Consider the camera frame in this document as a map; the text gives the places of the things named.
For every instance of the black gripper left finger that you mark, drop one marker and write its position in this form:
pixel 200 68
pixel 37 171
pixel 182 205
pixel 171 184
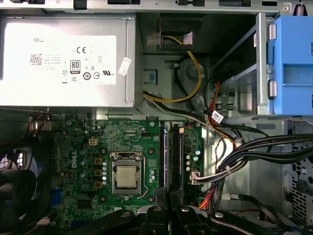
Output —
pixel 160 200

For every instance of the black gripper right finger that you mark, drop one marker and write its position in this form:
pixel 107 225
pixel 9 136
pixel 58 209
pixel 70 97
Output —
pixel 176 200

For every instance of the silver CPU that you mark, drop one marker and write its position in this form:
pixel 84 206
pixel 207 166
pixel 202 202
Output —
pixel 126 176

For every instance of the CPU socket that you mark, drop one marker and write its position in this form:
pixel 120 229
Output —
pixel 127 163

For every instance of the metal socket cover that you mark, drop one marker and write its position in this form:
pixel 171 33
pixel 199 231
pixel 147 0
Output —
pixel 114 176

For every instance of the green motherboard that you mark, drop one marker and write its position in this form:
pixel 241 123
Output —
pixel 127 137

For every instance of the black PC case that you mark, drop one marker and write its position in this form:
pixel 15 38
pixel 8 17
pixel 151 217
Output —
pixel 256 171

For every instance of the four-pin power socket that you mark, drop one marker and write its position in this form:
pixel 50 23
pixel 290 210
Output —
pixel 93 142

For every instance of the blue port connector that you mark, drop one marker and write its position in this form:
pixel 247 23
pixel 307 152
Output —
pixel 56 203

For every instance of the blue plastic clip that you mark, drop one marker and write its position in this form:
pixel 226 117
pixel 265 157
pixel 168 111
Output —
pixel 150 76

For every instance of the black case fan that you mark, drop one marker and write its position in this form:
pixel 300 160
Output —
pixel 14 181

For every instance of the grey power supply unit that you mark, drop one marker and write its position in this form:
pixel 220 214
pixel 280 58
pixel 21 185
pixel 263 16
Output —
pixel 22 29

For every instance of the metal coil spring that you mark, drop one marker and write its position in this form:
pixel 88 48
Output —
pixel 300 9

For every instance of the blue plastic drive bracket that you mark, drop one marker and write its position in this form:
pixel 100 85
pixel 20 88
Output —
pixel 293 49

